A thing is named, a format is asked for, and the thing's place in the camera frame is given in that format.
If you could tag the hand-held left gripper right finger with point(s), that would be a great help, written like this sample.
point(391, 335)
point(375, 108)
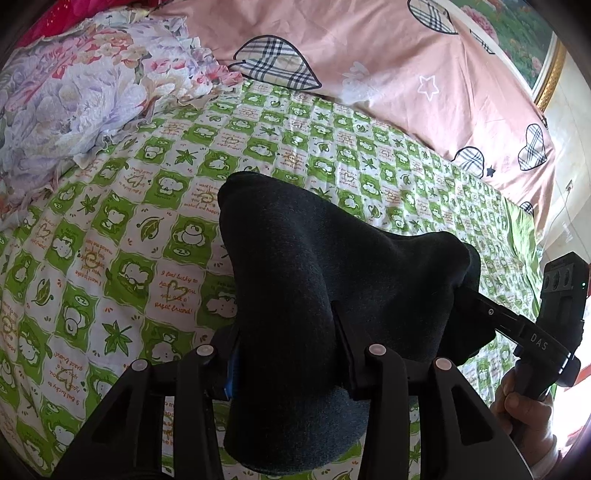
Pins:
point(383, 369)

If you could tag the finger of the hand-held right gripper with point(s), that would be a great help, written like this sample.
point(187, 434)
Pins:
point(494, 314)

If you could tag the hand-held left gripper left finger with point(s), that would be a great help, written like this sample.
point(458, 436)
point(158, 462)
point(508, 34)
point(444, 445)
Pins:
point(232, 374)

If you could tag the dark pants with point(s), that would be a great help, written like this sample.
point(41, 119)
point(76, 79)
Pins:
point(286, 277)

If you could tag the pink quilt with plaid hearts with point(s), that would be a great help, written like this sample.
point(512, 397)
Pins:
point(369, 46)

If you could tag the gold framed flower picture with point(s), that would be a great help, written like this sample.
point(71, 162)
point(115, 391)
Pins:
point(517, 27)

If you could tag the person's right forearm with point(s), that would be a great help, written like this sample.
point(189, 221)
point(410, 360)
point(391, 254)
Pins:
point(556, 464)

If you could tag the floral ruffled blanket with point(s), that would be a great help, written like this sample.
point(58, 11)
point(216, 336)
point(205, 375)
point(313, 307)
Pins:
point(69, 92)

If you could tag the person's right hand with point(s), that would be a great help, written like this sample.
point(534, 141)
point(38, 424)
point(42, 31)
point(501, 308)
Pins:
point(526, 415)

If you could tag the green checked bed sheet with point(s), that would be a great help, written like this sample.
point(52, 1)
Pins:
point(138, 230)

